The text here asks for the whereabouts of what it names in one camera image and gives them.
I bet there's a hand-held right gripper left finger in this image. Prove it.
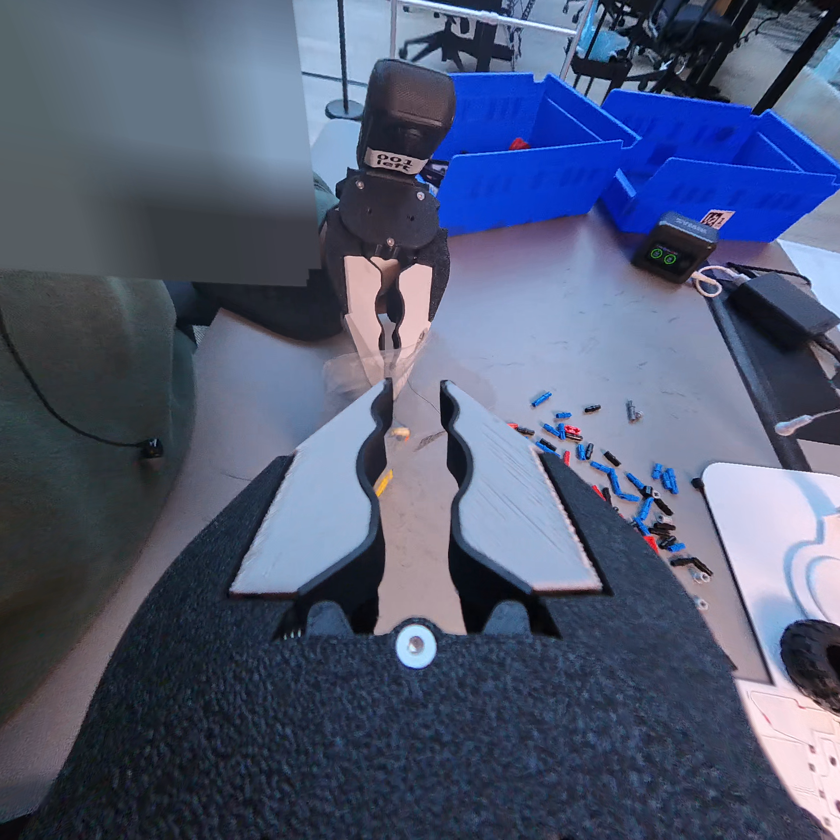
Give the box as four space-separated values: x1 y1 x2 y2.
230 381 395 601

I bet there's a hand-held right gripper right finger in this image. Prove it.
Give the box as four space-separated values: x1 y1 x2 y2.
439 381 605 595

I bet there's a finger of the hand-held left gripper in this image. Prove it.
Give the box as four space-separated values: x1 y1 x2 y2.
386 267 435 353
343 255 401 355

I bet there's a clear plastic bag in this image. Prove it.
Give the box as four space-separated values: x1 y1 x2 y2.
322 339 431 410

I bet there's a pile of small toy parts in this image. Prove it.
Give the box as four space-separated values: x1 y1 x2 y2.
506 388 716 585

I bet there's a grey desk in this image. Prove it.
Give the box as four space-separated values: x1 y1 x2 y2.
0 119 840 788

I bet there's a black chair armrest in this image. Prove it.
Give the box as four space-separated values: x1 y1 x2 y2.
171 280 345 342

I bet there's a blue plastic bin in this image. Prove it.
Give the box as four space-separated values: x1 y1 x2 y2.
427 73 644 235
600 90 840 244

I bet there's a white booklet stand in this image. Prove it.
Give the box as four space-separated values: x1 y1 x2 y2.
703 460 840 686

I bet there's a black digital timer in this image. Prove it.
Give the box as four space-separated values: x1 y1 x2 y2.
632 210 719 284

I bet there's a black toy tire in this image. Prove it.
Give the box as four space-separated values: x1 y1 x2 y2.
780 620 840 716

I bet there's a black power brick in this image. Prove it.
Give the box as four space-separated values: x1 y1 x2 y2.
726 269 840 349

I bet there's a white sticker sheet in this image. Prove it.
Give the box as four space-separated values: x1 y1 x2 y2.
738 683 840 821

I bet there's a black earphone cable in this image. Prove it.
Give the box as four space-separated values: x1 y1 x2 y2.
0 315 166 460

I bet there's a white cable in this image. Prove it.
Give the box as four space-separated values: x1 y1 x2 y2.
693 263 744 300

